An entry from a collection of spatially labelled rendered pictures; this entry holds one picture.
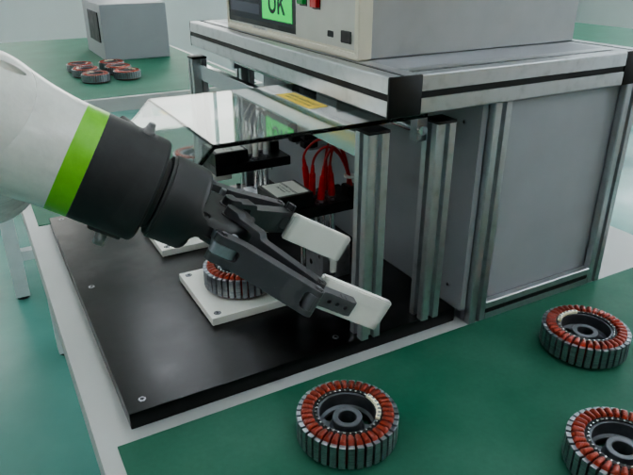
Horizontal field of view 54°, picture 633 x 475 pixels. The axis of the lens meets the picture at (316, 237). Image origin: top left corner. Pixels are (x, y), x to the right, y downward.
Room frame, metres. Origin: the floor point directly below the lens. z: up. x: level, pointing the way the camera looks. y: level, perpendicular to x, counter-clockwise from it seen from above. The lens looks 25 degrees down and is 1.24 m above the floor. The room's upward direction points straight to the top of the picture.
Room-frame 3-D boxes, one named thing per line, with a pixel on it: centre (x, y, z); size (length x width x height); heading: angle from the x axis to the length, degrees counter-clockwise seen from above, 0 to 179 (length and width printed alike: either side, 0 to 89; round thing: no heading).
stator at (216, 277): (0.82, 0.11, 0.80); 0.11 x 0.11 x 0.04
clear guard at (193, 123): (0.75, 0.07, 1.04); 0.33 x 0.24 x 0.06; 119
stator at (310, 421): (0.53, -0.03, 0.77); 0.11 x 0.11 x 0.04
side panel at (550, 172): (0.84, -0.34, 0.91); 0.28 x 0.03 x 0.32; 119
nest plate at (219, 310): (0.82, 0.11, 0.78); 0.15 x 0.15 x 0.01; 29
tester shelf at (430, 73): (1.08, -0.11, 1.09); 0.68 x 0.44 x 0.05; 29
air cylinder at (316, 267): (0.89, -0.01, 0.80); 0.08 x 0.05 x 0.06; 29
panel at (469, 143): (1.05, -0.05, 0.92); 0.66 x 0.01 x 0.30; 29
